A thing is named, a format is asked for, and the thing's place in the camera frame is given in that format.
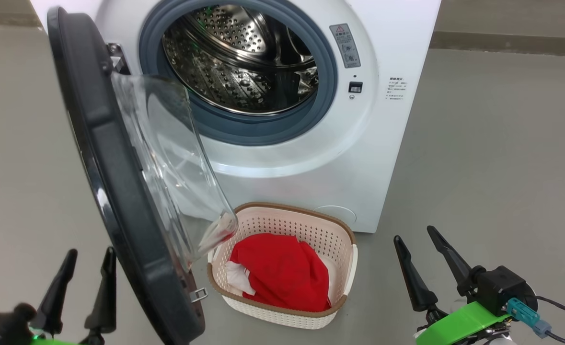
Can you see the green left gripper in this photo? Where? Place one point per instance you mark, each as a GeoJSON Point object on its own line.
{"type": "Point", "coordinates": [71, 342]}

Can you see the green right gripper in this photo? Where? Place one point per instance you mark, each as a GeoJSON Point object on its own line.
{"type": "Point", "coordinates": [464, 328]}

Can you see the black glass washing machine door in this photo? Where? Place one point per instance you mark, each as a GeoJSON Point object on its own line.
{"type": "Point", "coordinates": [109, 172]}

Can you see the red and white garment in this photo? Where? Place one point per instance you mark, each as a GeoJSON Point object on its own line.
{"type": "Point", "coordinates": [282, 273]}

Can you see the cream perforated laundry basket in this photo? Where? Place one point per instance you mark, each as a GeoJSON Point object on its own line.
{"type": "Point", "coordinates": [311, 230]}

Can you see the white washing machine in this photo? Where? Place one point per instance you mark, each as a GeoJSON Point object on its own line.
{"type": "Point", "coordinates": [359, 158]}

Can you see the grey rubber door gasket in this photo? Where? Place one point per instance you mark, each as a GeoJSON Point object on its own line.
{"type": "Point", "coordinates": [325, 96]}

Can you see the steel washing machine drum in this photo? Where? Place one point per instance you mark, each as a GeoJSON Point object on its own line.
{"type": "Point", "coordinates": [234, 62]}

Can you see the grey warning sticker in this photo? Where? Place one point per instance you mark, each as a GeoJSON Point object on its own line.
{"type": "Point", "coordinates": [345, 45]}

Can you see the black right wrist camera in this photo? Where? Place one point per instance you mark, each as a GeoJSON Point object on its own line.
{"type": "Point", "coordinates": [502, 285]}

